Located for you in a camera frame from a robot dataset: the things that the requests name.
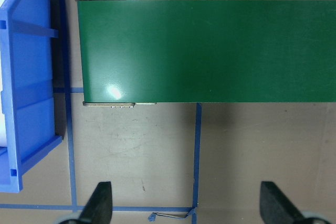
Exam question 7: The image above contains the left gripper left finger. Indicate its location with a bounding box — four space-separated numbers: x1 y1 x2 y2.
77 182 112 224

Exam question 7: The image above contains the blue left bin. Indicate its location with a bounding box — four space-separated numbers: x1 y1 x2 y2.
1 0 61 193

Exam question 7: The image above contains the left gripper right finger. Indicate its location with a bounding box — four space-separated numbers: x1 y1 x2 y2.
259 181 310 224

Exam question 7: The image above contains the white foam in left bin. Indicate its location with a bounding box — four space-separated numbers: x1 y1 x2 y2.
0 0 7 147

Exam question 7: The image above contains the green conveyor belt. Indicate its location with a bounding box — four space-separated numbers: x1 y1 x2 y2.
76 0 335 107

